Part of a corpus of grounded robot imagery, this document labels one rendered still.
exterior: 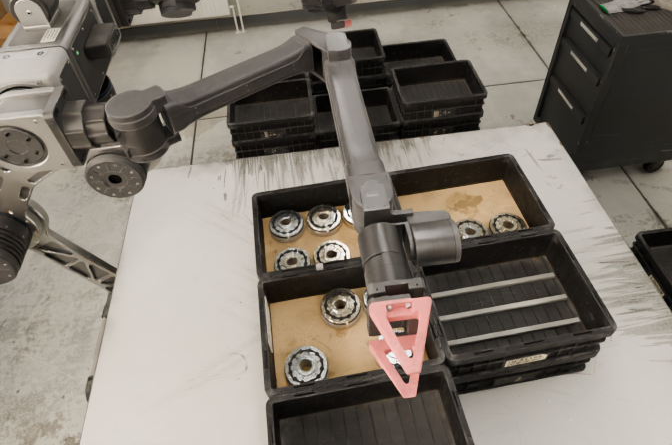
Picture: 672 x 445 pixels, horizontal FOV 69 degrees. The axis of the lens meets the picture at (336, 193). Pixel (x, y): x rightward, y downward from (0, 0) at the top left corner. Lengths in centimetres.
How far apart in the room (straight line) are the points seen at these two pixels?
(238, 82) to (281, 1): 327
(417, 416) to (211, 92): 82
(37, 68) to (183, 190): 96
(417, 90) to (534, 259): 132
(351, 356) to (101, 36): 90
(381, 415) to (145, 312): 77
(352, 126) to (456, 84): 186
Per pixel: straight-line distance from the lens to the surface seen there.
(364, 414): 121
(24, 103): 99
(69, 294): 271
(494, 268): 143
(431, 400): 123
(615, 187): 301
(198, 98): 91
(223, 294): 155
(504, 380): 138
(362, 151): 74
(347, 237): 145
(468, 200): 157
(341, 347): 127
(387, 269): 60
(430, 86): 260
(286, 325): 131
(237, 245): 165
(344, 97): 85
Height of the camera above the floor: 198
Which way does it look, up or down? 47 degrees down
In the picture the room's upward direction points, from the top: 4 degrees counter-clockwise
